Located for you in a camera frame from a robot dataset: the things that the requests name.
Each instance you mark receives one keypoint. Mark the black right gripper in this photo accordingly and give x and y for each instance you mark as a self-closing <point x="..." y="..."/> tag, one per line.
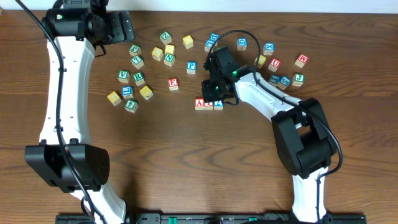
<point x="209" y="96"/>

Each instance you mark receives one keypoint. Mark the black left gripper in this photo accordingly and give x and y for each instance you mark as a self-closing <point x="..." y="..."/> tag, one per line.
<point x="117" y="35"/>

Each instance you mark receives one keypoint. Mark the blue 2 number block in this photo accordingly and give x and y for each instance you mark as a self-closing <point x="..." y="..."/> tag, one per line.
<point x="218" y="105"/>

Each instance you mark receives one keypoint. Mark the red I letter block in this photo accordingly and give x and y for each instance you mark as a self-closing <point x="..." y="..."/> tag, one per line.
<point x="209" y="106"/>

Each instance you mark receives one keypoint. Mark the red A letter block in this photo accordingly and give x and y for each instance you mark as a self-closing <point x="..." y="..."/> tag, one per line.
<point x="199" y="104"/>

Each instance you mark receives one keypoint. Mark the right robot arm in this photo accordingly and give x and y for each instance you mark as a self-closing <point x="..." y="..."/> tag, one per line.
<point x="304" y="141"/>

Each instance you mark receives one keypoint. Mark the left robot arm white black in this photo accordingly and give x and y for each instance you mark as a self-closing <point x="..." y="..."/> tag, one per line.
<point x="65" y="157"/>

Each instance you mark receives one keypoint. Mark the green J block left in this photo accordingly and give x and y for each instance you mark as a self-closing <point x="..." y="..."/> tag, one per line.
<point x="135" y="50"/>

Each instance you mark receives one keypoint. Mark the green j block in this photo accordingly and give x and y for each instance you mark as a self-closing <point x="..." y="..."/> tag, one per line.
<point x="135" y="50"/>
<point x="298" y="79"/>

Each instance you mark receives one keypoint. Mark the blue P letter block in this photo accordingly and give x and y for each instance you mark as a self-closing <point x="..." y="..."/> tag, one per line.
<point x="191" y="67"/>

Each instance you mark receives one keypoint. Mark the red E letter block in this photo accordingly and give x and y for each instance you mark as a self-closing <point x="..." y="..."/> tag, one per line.
<point x="173" y="84"/>

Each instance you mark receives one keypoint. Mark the yellow block beside S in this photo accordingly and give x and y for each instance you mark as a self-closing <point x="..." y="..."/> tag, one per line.
<point x="157" y="54"/>

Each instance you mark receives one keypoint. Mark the green Z letter block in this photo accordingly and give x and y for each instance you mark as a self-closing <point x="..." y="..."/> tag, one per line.
<point x="165" y="37"/>

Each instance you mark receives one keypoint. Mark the blue L block centre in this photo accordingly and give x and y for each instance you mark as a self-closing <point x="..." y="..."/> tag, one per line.
<point x="208" y="45"/>

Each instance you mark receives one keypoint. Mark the green V letter block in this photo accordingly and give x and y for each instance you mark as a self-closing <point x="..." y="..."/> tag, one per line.
<point x="124" y="76"/>

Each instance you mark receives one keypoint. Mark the yellow S block near N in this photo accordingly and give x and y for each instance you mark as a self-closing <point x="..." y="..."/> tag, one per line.
<point x="170" y="49"/>

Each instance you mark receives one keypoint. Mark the green R letter block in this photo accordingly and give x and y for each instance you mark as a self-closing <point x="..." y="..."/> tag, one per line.
<point x="138" y="78"/>

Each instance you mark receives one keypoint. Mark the blue D block upper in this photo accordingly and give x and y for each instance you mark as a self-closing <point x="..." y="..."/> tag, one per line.
<point x="214" y="37"/>

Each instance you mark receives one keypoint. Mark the blue d block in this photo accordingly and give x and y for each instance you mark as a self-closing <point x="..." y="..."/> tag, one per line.
<point x="214" y="37"/>
<point x="242" y="44"/>

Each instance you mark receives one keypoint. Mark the green N letter block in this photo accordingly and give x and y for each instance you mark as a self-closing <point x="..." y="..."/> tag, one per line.
<point x="169" y="59"/>

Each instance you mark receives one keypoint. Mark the blue D block right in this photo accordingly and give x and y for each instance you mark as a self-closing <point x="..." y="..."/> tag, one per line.
<point x="242" y="44"/>

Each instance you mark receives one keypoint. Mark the yellow block top centre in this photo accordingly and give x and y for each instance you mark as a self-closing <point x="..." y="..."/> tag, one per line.
<point x="188" y="42"/>

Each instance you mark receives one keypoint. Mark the yellow O letter block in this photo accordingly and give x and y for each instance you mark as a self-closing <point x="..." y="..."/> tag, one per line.
<point x="260" y="61"/>

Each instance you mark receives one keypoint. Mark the blue I letter block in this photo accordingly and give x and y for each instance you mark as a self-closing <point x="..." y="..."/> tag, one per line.
<point x="274" y="79"/>

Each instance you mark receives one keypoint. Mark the blue L block left cluster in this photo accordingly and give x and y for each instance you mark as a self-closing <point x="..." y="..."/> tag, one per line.
<point x="127" y="92"/>

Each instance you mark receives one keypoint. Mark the red U block right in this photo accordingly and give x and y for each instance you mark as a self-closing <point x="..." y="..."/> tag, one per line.
<point x="274" y="65"/>

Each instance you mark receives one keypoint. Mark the yellow K letter block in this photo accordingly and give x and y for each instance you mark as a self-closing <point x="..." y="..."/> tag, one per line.
<point x="146" y="92"/>

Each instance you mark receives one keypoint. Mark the yellow block far left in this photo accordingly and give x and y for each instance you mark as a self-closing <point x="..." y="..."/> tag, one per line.
<point x="114" y="98"/>

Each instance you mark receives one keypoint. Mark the blue X letter block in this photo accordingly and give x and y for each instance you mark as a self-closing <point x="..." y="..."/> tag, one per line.
<point x="269" y="48"/>

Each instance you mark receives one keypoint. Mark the blue G letter block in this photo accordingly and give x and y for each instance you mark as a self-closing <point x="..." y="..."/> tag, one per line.
<point x="284" y="82"/>

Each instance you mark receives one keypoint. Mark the green 4 number block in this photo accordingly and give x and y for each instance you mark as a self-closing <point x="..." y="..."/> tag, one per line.
<point x="131" y="106"/>

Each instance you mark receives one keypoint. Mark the green J block right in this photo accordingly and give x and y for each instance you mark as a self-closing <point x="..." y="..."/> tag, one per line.
<point x="298" y="79"/>

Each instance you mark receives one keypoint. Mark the red M letter block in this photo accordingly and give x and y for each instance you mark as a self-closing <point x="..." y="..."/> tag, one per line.
<point x="301" y="60"/>

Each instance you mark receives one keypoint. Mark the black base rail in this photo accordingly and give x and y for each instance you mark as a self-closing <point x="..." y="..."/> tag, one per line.
<point x="155" y="218"/>

